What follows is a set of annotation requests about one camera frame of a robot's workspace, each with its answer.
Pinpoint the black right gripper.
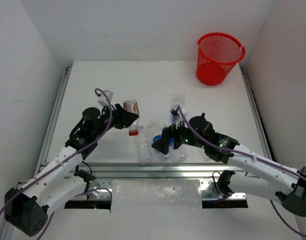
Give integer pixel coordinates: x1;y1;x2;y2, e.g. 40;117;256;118
152;115;206;153

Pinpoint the red cap bottle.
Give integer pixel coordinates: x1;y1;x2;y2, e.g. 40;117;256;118
123;99;140;136

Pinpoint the clear slim bottle white cap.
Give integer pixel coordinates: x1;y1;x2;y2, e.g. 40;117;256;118
135;126;153;164

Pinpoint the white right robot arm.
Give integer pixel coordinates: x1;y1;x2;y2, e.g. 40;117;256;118
152;114;306;217

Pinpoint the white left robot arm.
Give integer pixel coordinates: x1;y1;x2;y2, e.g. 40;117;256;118
4;104;139;237

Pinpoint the red mesh plastic bin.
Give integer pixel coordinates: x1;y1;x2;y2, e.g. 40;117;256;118
196;32;246;86

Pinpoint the blue label bottle inverted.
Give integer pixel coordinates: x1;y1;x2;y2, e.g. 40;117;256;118
147;119;175;161

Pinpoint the blue label bottle Chinese text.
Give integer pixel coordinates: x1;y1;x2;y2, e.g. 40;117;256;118
170;145;188;163

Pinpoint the blue label bottle far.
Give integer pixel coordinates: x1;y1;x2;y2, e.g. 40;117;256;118
170;93;185;118

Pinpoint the translucent plastic sheet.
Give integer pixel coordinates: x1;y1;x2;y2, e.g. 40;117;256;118
112;179;202;210

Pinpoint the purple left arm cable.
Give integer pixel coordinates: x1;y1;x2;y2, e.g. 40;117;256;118
0;87;113;237

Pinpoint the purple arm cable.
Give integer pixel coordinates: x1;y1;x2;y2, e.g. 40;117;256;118
177;105;306;240
0;87;113;237

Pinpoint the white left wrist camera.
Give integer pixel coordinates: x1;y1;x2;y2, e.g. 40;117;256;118
96;90;114;107

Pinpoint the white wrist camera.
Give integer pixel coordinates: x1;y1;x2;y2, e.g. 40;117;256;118
96;90;114;107
170;104;187;126

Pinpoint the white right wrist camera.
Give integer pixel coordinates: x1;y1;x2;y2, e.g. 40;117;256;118
170;104;187;126

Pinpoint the aluminium table front rail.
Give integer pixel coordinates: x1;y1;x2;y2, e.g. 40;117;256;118
32;162;276;180

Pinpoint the aluminium table rail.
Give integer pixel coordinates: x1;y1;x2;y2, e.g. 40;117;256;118
239;66;276;162
32;162;276;180
0;64;73;240

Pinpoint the black looped cable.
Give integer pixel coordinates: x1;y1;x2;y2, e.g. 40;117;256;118
211;171;225;198

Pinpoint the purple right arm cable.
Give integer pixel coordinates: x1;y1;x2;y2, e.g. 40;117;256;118
177;105;306;240

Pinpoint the aluminium table right rail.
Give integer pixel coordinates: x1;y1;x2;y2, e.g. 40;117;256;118
239;66;276;162

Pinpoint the aluminium table left rail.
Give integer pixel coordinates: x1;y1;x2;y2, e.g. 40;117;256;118
0;64;73;240

